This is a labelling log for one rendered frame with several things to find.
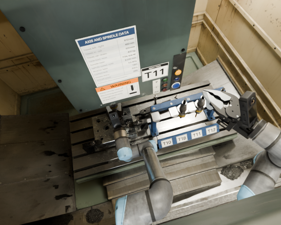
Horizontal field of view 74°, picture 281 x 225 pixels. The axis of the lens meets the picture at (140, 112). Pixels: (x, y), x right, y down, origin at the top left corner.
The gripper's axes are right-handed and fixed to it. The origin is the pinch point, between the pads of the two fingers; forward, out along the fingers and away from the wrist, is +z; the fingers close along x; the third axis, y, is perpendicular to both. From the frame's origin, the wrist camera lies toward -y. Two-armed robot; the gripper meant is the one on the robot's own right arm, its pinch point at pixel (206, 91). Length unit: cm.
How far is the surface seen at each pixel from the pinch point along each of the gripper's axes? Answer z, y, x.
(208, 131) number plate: -4, 70, 25
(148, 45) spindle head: 18.4, -15.4, -9.0
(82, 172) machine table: 40, 74, -57
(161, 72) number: 16.2, -1.8, -5.3
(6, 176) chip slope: 83, 82, -100
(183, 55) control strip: 12.2, -7.9, 1.5
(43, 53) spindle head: 33, -21, -34
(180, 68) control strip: 12.5, -1.9, 1.0
